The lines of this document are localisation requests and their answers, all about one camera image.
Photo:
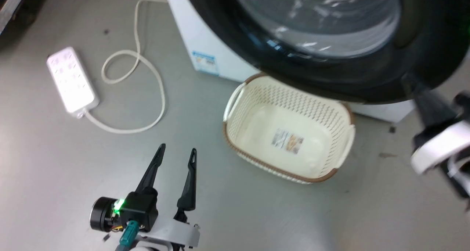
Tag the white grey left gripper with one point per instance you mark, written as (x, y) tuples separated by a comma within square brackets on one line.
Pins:
[(175, 233)]

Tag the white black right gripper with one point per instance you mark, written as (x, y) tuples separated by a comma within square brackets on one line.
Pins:
[(440, 146)]

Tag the black glass washing machine door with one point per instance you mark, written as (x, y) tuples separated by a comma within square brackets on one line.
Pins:
[(330, 34)]

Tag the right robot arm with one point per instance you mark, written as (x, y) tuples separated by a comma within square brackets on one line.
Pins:
[(461, 177)]

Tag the white washing machine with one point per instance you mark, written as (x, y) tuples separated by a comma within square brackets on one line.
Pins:
[(209, 38)]

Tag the blue energy label sticker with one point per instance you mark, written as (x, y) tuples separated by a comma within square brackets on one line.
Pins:
[(205, 62)]

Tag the paper label sticker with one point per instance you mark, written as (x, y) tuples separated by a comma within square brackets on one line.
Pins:
[(287, 141)]

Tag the cream plastic laundry basket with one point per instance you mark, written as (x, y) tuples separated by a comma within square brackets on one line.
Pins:
[(290, 129)]

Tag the white power strip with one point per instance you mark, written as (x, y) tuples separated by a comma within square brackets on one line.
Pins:
[(72, 80)]

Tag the dark furniture with metal edge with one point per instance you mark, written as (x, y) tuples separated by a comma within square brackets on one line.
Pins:
[(14, 8)]

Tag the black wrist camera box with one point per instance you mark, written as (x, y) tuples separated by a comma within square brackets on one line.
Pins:
[(137, 210)]

